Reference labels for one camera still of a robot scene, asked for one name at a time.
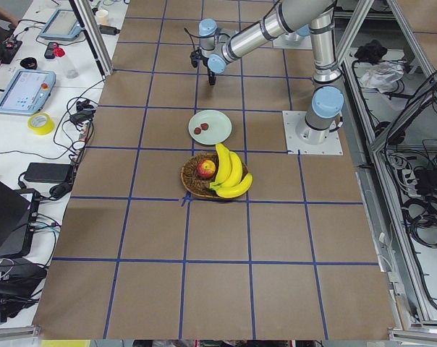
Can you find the near teach pendant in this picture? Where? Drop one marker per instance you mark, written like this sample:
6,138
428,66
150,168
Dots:
27,92

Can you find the yellow tape roll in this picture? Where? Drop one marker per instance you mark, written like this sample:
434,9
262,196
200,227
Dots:
40,124

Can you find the black phone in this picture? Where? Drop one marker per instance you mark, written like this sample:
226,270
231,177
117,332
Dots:
49,52

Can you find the black laptop power brick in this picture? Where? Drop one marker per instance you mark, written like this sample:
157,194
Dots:
47,172

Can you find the teach pendant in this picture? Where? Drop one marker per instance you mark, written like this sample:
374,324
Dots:
62,25
27,92

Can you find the aluminium frame post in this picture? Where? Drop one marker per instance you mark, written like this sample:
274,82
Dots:
88,24

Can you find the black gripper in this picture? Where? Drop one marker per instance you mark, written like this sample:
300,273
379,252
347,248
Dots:
211,71

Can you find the yellow banana bunch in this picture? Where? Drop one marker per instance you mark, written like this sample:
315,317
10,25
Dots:
229,182

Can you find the light green plate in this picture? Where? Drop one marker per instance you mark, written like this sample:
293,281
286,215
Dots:
220,127

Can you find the clear bottle red cap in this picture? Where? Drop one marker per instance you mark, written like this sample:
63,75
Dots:
65,63

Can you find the far teach pendant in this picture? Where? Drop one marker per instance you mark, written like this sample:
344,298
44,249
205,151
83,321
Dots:
62,25

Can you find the crumpled white cloth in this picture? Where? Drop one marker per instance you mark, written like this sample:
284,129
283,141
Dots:
384,77

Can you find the paper cup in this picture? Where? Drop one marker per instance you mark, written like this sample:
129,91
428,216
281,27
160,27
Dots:
102,16

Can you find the red apple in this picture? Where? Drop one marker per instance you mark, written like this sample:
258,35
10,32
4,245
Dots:
206,169

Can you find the black computer monitor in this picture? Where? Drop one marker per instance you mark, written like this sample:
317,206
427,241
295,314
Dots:
18,212

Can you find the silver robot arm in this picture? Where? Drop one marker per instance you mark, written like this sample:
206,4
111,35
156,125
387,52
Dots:
301,32
229,56

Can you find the black bowl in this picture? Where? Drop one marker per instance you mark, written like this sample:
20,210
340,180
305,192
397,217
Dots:
29,63

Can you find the brown wicker basket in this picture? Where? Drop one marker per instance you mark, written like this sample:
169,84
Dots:
196,185

